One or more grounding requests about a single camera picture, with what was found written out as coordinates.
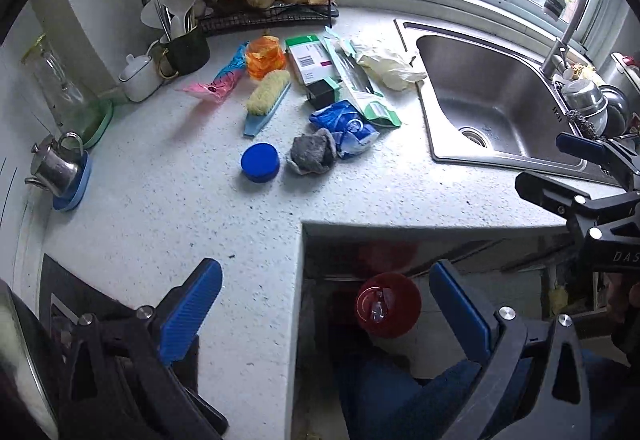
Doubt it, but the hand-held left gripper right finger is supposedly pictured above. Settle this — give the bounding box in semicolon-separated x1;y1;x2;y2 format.
429;261;593;440

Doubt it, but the pink snack wrapper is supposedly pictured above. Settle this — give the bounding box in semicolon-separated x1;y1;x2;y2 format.
177;42;249;105

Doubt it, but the steel teapot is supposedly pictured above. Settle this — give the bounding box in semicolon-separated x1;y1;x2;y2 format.
25;132;86;198

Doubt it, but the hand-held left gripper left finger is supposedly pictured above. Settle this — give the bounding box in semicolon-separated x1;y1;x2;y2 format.
60;258;231;440

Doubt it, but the person's right hand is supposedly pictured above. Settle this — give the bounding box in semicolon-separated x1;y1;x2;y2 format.
602;270;640;356

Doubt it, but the cream rubber glove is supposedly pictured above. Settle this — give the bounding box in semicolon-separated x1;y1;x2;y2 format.
350;40;428;93

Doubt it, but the dark green mug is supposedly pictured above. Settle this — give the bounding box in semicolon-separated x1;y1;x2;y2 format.
159;24;211;76

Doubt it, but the steel faucet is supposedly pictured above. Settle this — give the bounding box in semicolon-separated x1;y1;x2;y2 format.
541;0;592;79

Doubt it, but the white ladle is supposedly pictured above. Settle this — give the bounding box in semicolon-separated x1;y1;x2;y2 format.
140;0;170;40

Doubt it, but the steel bowl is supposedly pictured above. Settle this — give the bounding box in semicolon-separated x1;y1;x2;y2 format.
560;78;610;131

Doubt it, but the green tray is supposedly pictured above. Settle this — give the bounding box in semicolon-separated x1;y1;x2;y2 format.
75;98;116;151

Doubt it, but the orange plastic wrapper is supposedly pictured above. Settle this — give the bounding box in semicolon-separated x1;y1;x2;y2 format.
245;36;287;80

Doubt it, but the green white medicine box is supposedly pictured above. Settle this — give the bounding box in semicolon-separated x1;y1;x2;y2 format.
285;34;341;85

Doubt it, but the stainless steel sink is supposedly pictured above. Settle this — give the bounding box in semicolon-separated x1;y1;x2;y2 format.
397;20;623;185

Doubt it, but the red trash bin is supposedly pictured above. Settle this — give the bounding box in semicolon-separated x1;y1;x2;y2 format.
355;272;422;338

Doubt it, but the blue round lid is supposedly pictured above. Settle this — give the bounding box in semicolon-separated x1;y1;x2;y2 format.
241;142;282;183

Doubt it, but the blue handled scrub brush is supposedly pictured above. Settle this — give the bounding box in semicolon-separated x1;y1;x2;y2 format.
243;70;292;138

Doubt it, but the glass jar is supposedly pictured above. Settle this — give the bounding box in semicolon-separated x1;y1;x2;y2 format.
22;34;101;143

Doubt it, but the grey rag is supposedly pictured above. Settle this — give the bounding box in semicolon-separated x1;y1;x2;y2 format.
286;129;337;175

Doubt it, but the small black box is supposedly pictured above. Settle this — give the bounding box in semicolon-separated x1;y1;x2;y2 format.
306;77;342;109

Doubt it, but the blue coaster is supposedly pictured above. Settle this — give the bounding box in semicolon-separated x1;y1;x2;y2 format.
52;152;93;211

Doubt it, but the white lidded pot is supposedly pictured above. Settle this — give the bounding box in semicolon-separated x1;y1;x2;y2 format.
119;54;162;103

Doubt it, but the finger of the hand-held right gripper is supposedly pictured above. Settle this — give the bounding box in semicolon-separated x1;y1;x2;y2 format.
556;133;640;191
515;171;640;229

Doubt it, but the blue tissue packet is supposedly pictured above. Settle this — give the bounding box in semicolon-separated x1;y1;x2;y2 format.
309;100;381;161

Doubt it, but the person's blue trouser leg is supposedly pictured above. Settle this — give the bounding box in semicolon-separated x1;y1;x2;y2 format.
337;355;483;440

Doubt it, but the steel wool scourer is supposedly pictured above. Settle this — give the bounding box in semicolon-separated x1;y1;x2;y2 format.
569;112;607;141

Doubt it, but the long green clear package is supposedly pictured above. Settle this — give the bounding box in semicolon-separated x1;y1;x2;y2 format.
322;27;402;128

